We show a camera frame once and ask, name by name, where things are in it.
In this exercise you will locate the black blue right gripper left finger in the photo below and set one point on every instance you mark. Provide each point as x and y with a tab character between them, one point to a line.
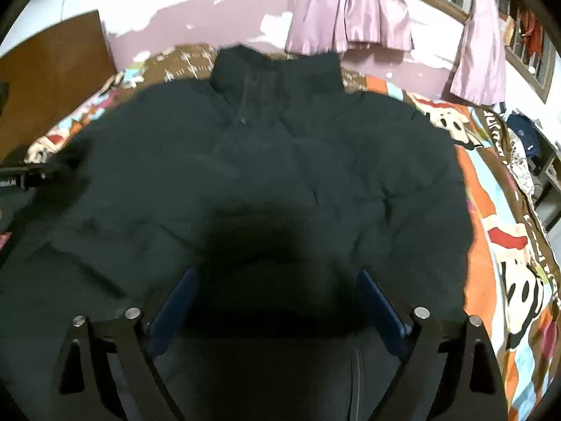
83	386

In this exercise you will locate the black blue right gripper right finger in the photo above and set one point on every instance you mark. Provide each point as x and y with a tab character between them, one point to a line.
441	376

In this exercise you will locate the black puffer jacket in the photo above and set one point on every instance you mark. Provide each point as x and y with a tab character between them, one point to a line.
277	186

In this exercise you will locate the red hanging clothes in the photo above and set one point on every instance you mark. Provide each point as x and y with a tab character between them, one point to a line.
532	33

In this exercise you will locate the colourful monkey print bedspread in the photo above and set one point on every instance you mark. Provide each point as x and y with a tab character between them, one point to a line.
513	275

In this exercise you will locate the brown wooden headboard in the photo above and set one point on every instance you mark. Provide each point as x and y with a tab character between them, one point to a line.
49	75

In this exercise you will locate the wooden side shelf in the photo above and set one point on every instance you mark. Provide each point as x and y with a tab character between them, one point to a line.
546	166

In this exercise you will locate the dark blue cap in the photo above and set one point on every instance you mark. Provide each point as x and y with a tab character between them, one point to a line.
525	130

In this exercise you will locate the right pink curtain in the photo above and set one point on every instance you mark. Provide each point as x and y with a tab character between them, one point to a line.
480	77

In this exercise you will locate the brown framed barred window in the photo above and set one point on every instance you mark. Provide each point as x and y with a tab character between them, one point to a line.
437	27

